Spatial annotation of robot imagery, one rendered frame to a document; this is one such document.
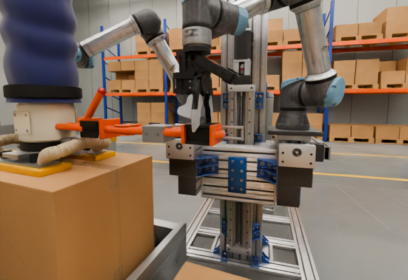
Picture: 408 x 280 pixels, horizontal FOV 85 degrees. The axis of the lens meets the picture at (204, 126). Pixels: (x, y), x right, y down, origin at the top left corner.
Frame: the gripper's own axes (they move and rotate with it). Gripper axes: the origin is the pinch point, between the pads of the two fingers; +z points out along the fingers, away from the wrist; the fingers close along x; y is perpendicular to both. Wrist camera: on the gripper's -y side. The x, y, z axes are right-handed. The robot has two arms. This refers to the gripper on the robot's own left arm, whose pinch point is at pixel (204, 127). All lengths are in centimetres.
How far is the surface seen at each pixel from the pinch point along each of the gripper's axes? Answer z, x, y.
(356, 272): 108, -118, -67
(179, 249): 57, -27, 22
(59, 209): 19.4, 18.9, 29.8
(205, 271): 55, -17, 6
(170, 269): 61, -19, 22
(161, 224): 50, -31, 33
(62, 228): 24.4, 18.5, 29.8
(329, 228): 108, -174, -58
